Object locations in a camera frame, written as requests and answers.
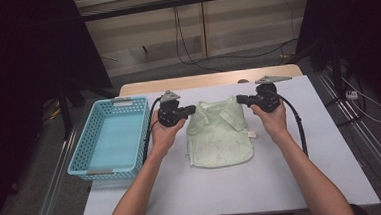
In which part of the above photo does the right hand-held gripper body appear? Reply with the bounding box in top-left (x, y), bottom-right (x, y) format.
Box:
top-left (250, 73), bottom-right (295, 115)

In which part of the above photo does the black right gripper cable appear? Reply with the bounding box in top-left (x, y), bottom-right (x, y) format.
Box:
top-left (271, 86), bottom-right (310, 160)

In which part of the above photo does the long black floor cable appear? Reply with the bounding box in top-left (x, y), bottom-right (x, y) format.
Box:
top-left (188, 38), bottom-right (300, 64)

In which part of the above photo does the wooden table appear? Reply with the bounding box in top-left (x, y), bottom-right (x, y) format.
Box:
top-left (117, 63), bottom-right (305, 98)

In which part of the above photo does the person's right hand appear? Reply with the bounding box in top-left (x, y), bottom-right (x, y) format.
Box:
top-left (249, 103), bottom-right (290, 145)

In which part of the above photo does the black tripod stand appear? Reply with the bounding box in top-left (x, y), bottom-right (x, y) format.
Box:
top-left (55, 75), bottom-right (121, 142)

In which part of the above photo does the black metal bar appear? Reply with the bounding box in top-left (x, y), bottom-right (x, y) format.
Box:
top-left (80, 0), bottom-right (314, 23)

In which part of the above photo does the white floor cable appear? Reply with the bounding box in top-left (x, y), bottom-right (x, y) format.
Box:
top-left (340, 74), bottom-right (381, 127)

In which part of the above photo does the white power adapter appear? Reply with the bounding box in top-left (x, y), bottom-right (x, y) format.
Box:
top-left (345, 89), bottom-right (359, 101)

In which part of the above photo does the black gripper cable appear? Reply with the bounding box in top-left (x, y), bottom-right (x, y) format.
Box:
top-left (138, 95), bottom-right (168, 165)
top-left (271, 86), bottom-right (310, 160)

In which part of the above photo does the yellow floor cable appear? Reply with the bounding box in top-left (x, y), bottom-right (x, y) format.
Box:
top-left (41, 106), bottom-right (62, 123)

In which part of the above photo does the narrow black curtain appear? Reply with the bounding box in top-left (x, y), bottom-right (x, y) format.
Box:
top-left (291, 0), bottom-right (381, 115)

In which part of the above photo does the white table cover sheet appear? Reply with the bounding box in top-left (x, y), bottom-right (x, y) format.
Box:
top-left (72, 70), bottom-right (381, 215)

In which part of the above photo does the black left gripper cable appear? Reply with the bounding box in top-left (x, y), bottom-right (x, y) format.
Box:
top-left (138, 95), bottom-right (168, 165)

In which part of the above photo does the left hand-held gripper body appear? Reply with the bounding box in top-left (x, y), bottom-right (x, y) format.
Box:
top-left (155, 89), bottom-right (189, 129)

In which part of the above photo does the light green baby shirt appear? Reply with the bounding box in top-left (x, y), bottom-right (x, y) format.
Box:
top-left (183, 95), bottom-right (260, 171)

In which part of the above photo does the wide black curtain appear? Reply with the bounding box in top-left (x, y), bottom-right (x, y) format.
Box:
top-left (0, 0), bottom-right (121, 215)

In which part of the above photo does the person's left hand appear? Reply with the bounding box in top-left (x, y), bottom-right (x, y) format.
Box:
top-left (148, 109), bottom-right (189, 158)

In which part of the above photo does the black hanging floor cable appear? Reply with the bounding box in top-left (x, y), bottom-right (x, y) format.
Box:
top-left (171, 3), bottom-right (225, 75)

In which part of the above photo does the aluminium floor rail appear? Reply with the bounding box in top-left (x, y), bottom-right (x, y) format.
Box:
top-left (23, 125), bottom-right (84, 215)
top-left (316, 67), bottom-right (381, 198)

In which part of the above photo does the blue plastic basket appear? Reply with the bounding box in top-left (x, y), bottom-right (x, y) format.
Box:
top-left (62, 95), bottom-right (156, 183)

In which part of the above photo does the black metal stand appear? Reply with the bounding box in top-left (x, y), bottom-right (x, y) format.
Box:
top-left (283, 33), bottom-right (364, 130)

